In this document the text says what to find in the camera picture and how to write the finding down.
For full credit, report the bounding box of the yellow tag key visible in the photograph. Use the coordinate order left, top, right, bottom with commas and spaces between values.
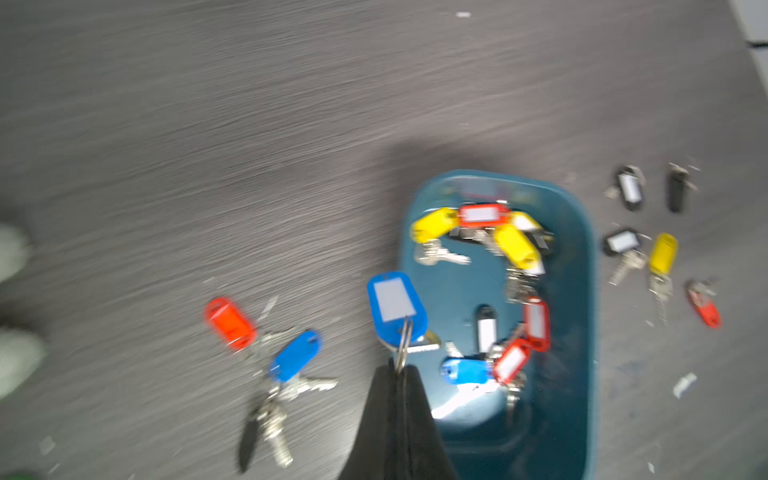
648, 233, 678, 325

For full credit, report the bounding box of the blue tag key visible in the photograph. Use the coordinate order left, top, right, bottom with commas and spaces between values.
269, 330, 338, 402
367, 271, 442, 354

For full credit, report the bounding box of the yellow key tag lower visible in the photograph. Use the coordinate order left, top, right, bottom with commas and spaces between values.
410, 207, 471, 266

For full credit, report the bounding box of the yellow key tag upper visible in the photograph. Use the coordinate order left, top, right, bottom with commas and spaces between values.
493, 224, 544, 275

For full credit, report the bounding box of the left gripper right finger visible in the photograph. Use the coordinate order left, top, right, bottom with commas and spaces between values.
401, 365, 459, 479

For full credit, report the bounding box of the plain black tag key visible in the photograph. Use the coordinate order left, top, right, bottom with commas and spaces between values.
666, 163, 698, 214

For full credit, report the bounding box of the dark black tag key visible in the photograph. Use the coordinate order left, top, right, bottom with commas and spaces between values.
237, 397, 293, 474

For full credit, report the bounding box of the teal storage box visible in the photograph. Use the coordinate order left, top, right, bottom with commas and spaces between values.
398, 170, 599, 479

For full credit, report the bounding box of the red key tag centre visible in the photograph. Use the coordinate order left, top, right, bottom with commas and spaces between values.
458, 203, 510, 229

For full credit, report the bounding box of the blue key tag centre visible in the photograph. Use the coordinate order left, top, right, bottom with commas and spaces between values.
440, 357, 494, 385

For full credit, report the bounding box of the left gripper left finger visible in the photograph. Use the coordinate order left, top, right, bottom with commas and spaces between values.
339, 360, 401, 480

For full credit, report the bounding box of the white teddy bear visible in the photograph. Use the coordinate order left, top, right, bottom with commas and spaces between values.
1, 222, 48, 400

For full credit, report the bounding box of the red tag key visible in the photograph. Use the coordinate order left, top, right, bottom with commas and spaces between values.
204, 296, 298, 361
686, 279, 722, 329

